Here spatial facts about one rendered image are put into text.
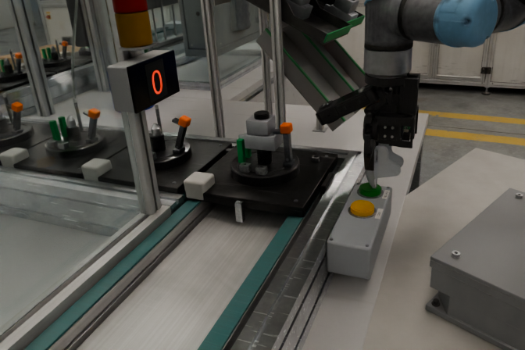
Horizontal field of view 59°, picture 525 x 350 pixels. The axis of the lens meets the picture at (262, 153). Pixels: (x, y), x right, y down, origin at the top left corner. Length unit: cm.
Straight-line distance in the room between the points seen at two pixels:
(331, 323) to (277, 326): 17
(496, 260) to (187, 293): 45
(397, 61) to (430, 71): 415
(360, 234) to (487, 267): 18
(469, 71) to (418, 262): 407
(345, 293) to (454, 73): 420
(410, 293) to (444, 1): 45
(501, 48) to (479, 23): 414
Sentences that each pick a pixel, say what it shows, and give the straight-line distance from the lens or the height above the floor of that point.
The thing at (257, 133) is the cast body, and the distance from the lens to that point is 90.
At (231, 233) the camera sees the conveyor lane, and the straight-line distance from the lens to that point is 86.
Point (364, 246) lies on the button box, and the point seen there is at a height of 96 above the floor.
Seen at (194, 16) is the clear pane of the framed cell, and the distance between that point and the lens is 195.
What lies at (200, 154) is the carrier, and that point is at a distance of 106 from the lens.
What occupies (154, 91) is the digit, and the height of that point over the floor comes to 119.
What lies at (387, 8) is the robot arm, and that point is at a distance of 74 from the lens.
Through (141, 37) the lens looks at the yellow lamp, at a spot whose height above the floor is 127.
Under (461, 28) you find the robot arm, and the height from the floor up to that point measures 127.
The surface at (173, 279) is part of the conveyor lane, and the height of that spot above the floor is 92.
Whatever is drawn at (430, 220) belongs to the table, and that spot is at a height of 86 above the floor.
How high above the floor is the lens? 138
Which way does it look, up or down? 23 degrees down
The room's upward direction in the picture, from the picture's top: 4 degrees counter-clockwise
